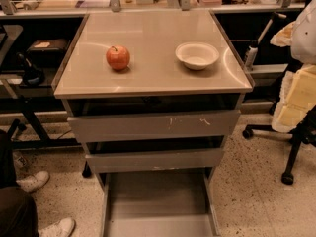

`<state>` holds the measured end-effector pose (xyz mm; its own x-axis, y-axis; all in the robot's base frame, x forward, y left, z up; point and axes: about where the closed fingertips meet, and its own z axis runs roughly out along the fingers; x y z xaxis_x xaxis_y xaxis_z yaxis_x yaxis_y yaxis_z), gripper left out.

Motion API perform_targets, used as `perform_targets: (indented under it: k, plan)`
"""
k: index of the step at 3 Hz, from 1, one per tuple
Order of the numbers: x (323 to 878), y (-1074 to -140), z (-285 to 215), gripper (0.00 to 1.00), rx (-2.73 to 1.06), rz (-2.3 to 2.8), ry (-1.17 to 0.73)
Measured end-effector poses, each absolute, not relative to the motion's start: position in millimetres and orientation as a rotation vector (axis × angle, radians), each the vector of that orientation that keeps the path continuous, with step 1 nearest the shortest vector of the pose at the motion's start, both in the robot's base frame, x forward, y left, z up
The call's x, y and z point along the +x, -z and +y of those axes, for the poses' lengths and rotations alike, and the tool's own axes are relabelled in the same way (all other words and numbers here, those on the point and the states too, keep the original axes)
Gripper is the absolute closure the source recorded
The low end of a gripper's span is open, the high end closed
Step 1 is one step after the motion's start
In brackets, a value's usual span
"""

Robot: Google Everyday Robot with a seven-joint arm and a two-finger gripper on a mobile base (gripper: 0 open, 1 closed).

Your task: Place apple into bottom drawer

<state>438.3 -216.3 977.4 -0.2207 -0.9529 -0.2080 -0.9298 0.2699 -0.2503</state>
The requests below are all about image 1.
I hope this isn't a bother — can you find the black office chair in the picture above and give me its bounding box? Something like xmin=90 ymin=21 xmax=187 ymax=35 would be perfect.
xmin=242 ymin=107 xmax=316 ymax=185

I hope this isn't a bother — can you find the black box on shelf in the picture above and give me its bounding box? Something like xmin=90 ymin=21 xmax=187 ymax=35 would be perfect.
xmin=27 ymin=39 xmax=69 ymax=68

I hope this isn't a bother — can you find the lower white sneaker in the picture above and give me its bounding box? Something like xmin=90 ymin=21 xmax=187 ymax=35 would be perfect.
xmin=39 ymin=217 xmax=75 ymax=237

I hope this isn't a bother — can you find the black handheld device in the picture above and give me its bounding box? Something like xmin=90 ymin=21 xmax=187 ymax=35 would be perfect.
xmin=17 ymin=52 xmax=45 ymax=86

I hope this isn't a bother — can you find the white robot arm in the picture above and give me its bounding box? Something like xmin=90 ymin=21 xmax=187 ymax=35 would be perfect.
xmin=272 ymin=0 xmax=316 ymax=133

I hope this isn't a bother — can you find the middle drawer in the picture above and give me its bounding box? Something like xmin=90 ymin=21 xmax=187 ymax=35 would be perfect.
xmin=85 ymin=148 xmax=224 ymax=173

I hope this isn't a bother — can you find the top drawer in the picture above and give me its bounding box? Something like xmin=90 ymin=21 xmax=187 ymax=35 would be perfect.
xmin=68 ymin=110 xmax=240 ymax=142

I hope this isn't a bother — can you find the grey drawer cabinet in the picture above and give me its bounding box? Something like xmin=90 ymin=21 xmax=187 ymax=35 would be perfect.
xmin=52 ymin=9 xmax=255 ymax=237

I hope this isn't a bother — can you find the upper white sneaker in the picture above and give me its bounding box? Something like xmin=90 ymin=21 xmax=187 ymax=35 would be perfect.
xmin=17 ymin=171 xmax=50 ymax=193

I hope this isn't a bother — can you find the white bowl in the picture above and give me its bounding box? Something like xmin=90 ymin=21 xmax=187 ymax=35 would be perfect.
xmin=175 ymin=42 xmax=219 ymax=71

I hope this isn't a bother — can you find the red apple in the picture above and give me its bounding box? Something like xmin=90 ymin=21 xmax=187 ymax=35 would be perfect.
xmin=106 ymin=45 xmax=130 ymax=71

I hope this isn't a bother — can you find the white sneaker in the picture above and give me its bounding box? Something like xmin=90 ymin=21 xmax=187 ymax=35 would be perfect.
xmin=39 ymin=217 xmax=75 ymax=237
xmin=17 ymin=171 xmax=50 ymax=193

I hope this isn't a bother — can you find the open bottom drawer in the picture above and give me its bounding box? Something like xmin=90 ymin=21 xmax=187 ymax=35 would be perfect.
xmin=100 ymin=169 xmax=221 ymax=237

